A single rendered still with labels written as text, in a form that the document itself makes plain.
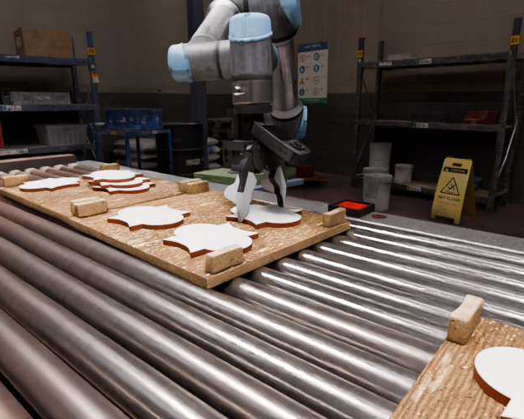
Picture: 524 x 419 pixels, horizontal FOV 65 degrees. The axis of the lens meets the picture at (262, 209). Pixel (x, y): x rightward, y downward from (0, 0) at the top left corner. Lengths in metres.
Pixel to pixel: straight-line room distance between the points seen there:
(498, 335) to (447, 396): 0.12
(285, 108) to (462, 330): 1.08
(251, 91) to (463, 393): 0.55
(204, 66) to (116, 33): 5.53
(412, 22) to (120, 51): 3.88
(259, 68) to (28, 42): 4.65
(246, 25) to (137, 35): 5.78
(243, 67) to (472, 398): 0.58
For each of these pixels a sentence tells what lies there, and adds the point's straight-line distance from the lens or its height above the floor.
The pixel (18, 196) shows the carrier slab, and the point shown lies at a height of 0.94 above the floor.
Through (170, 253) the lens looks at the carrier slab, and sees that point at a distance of 0.62.
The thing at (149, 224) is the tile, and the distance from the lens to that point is 0.74.
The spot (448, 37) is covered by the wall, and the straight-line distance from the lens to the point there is 5.74.
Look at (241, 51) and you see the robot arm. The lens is 0.75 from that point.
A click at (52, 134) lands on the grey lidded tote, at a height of 0.78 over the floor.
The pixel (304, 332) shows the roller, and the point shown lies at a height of 0.92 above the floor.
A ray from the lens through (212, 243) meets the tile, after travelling 0.63.
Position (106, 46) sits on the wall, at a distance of 6.29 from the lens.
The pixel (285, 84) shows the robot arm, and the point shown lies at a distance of 1.34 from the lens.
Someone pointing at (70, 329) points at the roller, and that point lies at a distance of 0.50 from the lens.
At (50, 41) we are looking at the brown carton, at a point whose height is 1.77.
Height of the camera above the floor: 1.15
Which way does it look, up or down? 15 degrees down
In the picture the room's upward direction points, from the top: straight up
